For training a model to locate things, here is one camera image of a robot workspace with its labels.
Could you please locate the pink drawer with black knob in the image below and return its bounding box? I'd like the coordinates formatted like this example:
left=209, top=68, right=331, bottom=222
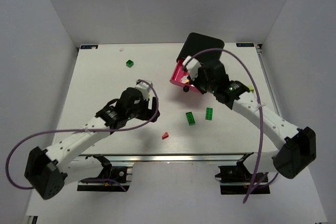
left=170, top=57, right=207, bottom=94

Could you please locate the red slope lego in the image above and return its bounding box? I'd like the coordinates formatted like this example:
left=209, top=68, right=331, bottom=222
left=162, top=132, right=169, bottom=139

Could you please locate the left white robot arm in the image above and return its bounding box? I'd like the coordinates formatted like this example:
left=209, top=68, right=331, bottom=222
left=25, top=80, right=160, bottom=200

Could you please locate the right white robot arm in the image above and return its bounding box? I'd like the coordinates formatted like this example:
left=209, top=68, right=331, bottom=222
left=186, top=59, right=316, bottom=179

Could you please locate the long green lego brick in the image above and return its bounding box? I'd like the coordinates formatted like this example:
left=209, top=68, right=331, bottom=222
left=185, top=112, right=195, bottom=126
left=205, top=108, right=213, bottom=121

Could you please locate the black drawer housing box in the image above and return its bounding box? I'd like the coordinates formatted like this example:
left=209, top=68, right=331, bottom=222
left=176, top=33, right=225, bottom=64

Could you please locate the small dark green lego cube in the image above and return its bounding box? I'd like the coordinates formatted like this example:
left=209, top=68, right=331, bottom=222
left=126, top=60, right=134, bottom=68

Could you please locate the blue label sticker right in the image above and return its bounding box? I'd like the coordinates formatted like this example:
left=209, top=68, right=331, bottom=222
left=236, top=42, right=255, bottom=47

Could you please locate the blue label sticker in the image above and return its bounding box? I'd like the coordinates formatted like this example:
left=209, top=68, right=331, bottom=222
left=236, top=42, right=255, bottom=47
left=80, top=45, right=98, bottom=50

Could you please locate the blue label sticker left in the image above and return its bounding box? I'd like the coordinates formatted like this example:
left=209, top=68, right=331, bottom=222
left=80, top=45, right=98, bottom=50

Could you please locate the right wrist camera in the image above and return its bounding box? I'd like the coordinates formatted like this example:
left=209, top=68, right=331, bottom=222
left=182, top=56, right=202, bottom=81

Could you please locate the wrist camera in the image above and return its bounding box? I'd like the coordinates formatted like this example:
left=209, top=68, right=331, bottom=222
left=134, top=79, right=152, bottom=101
left=182, top=56, right=202, bottom=81

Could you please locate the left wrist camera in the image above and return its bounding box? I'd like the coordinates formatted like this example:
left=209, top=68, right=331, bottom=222
left=134, top=79, right=152, bottom=101

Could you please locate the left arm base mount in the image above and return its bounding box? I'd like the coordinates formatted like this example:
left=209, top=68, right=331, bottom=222
left=77, top=154, right=133, bottom=193

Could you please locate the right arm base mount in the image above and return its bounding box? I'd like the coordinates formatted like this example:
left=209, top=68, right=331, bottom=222
left=214, top=153, right=271, bottom=196

